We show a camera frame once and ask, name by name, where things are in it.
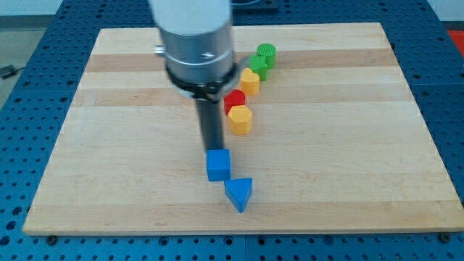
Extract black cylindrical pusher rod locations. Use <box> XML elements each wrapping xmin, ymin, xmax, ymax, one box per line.
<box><xmin>196</xmin><ymin>99</ymin><xmax>224</xmax><ymax>151</ymax></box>

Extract blue cube block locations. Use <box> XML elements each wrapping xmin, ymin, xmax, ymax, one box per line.
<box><xmin>206</xmin><ymin>149</ymin><xmax>231</xmax><ymax>181</ymax></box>

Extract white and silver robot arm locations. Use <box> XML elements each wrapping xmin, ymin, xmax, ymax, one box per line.
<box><xmin>149</xmin><ymin>0</ymin><xmax>239</xmax><ymax>151</ymax></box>

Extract blue triangle block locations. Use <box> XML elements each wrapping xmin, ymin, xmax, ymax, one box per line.
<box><xmin>224</xmin><ymin>178</ymin><xmax>253</xmax><ymax>213</ymax></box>

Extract red cylinder block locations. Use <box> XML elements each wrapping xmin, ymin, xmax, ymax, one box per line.
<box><xmin>223</xmin><ymin>89</ymin><xmax>246</xmax><ymax>115</ymax></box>

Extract yellow hexagon block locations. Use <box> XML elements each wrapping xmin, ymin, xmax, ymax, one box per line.
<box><xmin>228</xmin><ymin>105</ymin><xmax>253</xmax><ymax>135</ymax></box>

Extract yellow heart block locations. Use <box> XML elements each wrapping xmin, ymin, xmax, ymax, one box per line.
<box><xmin>240</xmin><ymin>67</ymin><xmax>260</xmax><ymax>96</ymax></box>

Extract green star block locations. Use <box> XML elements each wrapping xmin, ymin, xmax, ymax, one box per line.
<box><xmin>249</xmin><ymin>54</ymin><xmax>268</xmax><ymax>81</ymax></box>

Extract green cylinder block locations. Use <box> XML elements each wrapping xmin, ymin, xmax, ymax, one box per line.
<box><xmin>256</xmin><ymin>43</ymin><xmax>277</xmax><ymax>69</ymax></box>

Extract light wooden board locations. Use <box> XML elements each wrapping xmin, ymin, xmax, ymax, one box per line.
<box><xmin>23</xmin><ymin>23</ymin><xmax>463</xmax><ymax>236</ymax></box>

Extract black device on floor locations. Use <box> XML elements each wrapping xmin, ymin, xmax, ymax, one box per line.
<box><xmin>0</xmin><ymin>65</ymin><xmax>17</xmax><ymax>80</ymax></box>

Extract black cable tie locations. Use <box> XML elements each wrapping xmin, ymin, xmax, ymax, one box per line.
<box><xmin>166</xmin><ymin>63</ymin><xmax>239</xmax><ymax>102</ymax></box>

